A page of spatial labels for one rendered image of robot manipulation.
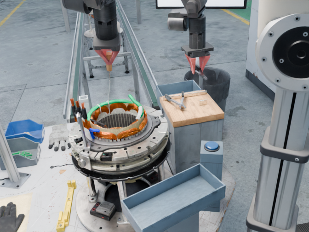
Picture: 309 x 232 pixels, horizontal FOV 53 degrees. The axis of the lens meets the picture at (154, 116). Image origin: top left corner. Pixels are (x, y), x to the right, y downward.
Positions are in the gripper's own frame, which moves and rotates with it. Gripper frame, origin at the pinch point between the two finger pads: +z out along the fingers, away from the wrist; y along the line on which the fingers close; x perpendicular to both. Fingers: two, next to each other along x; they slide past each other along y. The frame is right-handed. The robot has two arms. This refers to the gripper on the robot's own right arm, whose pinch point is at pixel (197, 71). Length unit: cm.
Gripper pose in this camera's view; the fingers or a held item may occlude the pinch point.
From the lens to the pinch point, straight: 116.1
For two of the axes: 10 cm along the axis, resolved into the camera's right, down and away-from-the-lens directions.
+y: -9.7, 1.8, -1.6
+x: 2.3, 4.9, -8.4
